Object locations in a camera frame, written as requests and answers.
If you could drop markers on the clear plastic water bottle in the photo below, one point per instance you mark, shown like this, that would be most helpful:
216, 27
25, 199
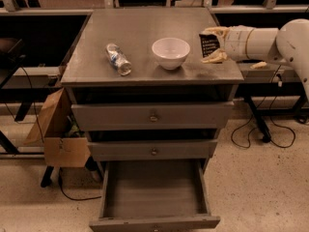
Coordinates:
117, 59

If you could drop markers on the grey drawer cabinet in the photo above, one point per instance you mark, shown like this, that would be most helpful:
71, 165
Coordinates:
90, 78

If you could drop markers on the grey open bottom drawer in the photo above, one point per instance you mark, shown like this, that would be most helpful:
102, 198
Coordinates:
154, 196

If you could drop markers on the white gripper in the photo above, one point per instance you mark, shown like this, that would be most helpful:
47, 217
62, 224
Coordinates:
236, 43

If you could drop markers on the grey middle drawer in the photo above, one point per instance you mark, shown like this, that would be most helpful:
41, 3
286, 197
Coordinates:
152, 150

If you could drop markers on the brown cardboard box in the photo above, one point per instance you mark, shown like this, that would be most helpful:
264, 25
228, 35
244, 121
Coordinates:
50, 131

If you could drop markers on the black table leg right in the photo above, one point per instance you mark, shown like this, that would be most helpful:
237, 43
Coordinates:
262, 126

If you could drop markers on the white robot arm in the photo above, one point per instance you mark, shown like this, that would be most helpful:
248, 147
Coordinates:
288, 46

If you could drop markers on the grey top drawer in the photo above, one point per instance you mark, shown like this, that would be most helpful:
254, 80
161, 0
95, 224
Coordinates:
152, 116

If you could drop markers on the black rxbar chocolate bar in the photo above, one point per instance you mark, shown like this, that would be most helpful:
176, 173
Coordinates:
209, 44

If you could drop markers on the white ceramic bowl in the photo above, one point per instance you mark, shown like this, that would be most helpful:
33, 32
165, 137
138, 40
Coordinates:
170, 53

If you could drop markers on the yellow foam piece on rail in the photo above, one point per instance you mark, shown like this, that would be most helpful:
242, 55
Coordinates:
259, 65

